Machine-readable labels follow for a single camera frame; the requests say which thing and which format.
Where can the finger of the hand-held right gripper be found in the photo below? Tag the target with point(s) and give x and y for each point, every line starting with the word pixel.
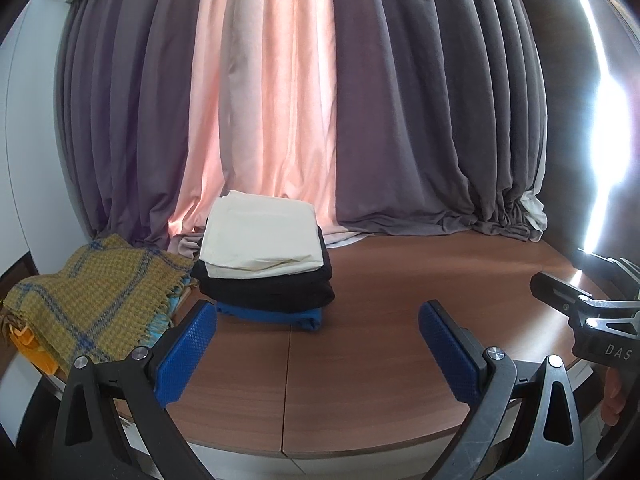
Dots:
pixel 555 290
pixel 610 270

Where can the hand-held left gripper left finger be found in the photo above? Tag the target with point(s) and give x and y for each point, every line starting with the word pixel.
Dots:
pixel 187 355

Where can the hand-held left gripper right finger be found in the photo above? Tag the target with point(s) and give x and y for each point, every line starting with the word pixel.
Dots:
pixel 450 355

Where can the white pants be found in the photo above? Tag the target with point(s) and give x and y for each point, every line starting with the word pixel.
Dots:
pixel 260 235

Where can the folded blue pants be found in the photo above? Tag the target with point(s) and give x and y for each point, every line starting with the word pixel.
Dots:
pixel 270 317

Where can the person's right hand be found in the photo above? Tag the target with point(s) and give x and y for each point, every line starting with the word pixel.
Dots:
pixel 613 395

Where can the light blue cloth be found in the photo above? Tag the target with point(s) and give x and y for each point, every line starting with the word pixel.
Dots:
pixel 172 312

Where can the white sheer curtain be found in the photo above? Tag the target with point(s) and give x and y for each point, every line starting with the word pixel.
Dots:
pixel 535 210

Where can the yellow plaid fringed scarf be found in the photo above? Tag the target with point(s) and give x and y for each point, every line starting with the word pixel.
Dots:
pixel 85 300

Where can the orange cloth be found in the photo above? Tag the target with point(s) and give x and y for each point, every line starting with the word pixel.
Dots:
pixel 32 350

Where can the grey curtain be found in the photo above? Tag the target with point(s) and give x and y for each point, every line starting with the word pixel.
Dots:
pixel 130 110
pixel 430 110

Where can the pink curtain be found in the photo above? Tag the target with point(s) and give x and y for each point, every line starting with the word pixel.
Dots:
pixel 265 110

